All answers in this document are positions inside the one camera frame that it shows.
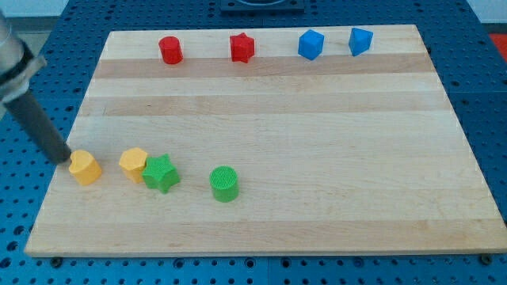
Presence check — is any blue cube block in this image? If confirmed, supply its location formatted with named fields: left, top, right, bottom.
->
left=298, top=29, right=325, bottom=60

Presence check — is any red cylinder block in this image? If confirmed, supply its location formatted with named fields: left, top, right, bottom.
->
left=158, top=36, right=184, bottom=65

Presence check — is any grey pusher rod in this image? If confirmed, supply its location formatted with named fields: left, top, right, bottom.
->
left=2, top=91, right=71, bottom=165

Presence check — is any blue pentagon block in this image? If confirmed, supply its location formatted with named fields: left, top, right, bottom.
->
left=349, top=28, right=374, bottom=56

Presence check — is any yellow heart block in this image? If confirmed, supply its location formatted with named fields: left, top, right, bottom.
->
left=68, top=150, right=102, bottom=186

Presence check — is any yellow hexagon block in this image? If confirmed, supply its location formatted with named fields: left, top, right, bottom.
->
left=119, top=147, right=148, bottom=184

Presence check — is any red star block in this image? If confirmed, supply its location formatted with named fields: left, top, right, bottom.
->
left=230, top=32, right=255, bottom=63

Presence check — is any wooden board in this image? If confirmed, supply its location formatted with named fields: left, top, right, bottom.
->
left=25, top=25, right=506, bottom=257

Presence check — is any green star block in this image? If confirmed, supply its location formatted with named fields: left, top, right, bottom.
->
left=142, top=154, right=181, bottom=194

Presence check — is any green cylinder block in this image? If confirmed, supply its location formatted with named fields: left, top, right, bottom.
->
left=209, top=165, right=239, bottom=203

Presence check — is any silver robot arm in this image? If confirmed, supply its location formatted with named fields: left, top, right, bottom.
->
left=1, top=13, right=47, bottom=123

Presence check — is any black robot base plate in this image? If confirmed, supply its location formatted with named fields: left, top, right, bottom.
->
left=219, top=0, right=305, bottom=12

